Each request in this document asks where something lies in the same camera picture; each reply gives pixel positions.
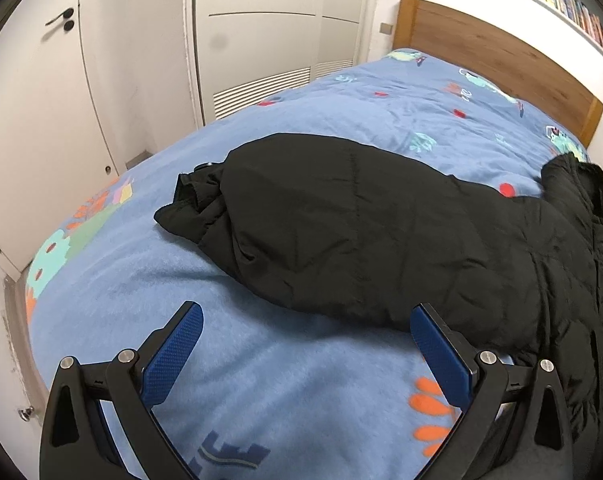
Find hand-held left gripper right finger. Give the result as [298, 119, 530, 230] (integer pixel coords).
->
[410, 303, 575, 480]

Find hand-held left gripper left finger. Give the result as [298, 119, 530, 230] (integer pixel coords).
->
[40, 301, 203, 480]

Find black puffer jacket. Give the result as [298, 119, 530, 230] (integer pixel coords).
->
[154, 132, 603, 443]

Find blue printed blanket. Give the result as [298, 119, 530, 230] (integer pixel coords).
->
[25, 49, 593, 480]

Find white door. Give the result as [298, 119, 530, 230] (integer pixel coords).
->
[0, 0, 113, 281]

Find wooden headboard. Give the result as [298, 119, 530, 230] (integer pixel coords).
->
[392, 0, 603, 150]

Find white wardrobe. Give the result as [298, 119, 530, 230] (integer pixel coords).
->
[184, 0, 368, 127]

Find row of books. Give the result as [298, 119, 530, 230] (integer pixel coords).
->
[461, 0, 603, 66]

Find black door handle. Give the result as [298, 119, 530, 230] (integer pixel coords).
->
[45, 7, 76, 31]

